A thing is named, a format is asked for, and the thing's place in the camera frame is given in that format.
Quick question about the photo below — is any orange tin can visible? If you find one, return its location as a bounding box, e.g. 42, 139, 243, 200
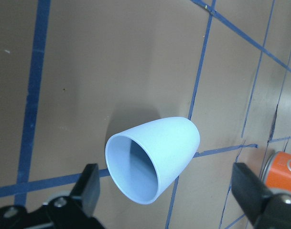
261, 151, 291, 192

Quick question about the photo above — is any light blue plastic cup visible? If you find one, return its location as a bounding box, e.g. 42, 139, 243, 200
105, 117, 200, 205

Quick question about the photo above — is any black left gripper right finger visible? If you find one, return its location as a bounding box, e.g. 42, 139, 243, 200
231, 163, 277, 226

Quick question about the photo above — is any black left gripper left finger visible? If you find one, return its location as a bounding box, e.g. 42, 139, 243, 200
69, 164, 99, 217

